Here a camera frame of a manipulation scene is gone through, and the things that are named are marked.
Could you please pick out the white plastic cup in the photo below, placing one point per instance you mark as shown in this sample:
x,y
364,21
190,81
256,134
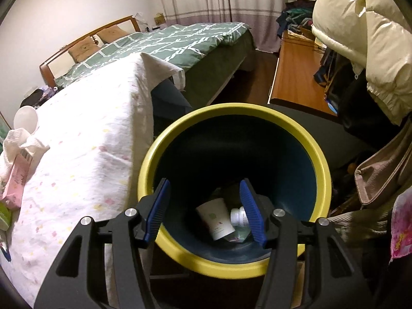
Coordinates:
x,y
25,119

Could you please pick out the brown bear-face pillow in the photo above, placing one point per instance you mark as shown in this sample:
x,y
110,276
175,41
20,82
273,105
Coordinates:
x,y
112,33
85,50

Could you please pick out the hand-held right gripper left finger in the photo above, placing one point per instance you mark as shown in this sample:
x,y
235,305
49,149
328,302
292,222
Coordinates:
x,y
157,212

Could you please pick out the dark jacket on nightstand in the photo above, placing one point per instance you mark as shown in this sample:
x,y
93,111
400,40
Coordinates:
x,y
32,98

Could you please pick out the pile of dark clothes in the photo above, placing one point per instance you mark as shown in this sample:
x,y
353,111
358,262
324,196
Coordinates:
x,y
296,14

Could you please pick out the tissue box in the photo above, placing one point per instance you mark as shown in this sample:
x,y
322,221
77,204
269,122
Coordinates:
x,y
160,20

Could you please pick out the small pink clothes heap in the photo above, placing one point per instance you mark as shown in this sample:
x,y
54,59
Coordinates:
x,y
50,91

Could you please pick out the pink carton box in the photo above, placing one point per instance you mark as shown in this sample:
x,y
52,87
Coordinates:
x,y
16,183

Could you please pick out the yellow-rimmed dark blue bin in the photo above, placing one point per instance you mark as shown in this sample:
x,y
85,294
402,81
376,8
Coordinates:
x,y
225,154

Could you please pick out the green plaid duvet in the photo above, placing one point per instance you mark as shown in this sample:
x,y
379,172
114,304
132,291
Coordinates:
x,y
180,45

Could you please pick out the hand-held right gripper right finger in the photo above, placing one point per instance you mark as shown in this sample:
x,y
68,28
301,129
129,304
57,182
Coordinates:
x,y
252,212

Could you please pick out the beige handbag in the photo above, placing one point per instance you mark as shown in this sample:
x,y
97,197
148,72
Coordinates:
x,y
383,173

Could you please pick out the white pill bottle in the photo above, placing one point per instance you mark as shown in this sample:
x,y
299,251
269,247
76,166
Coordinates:
x,y
237,216

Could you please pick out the pink and white curtains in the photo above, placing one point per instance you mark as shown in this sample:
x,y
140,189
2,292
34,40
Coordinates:
x,y
225,0

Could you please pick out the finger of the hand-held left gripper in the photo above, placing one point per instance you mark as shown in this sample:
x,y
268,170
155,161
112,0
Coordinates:
x,y
5,251

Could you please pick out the cream puffer jacket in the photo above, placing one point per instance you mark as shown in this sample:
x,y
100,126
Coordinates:
x,y
370,38

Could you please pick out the bed with green quilt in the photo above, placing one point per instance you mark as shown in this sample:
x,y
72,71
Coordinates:
x,y
43,74

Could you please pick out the pink floral cloth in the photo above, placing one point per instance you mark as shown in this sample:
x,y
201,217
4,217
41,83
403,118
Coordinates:
x,y
402,228

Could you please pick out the wooden desk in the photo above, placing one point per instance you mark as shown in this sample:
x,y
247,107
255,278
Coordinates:
x,y
296,80

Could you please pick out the cream paper cup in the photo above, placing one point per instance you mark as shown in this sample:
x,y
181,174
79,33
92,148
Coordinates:
x,y
214,219

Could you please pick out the black hanging bag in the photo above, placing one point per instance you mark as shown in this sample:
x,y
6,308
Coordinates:
x,y
360,109

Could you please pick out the white floral tablecloth table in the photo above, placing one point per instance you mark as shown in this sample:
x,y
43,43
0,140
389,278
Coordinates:
x,y
90,135

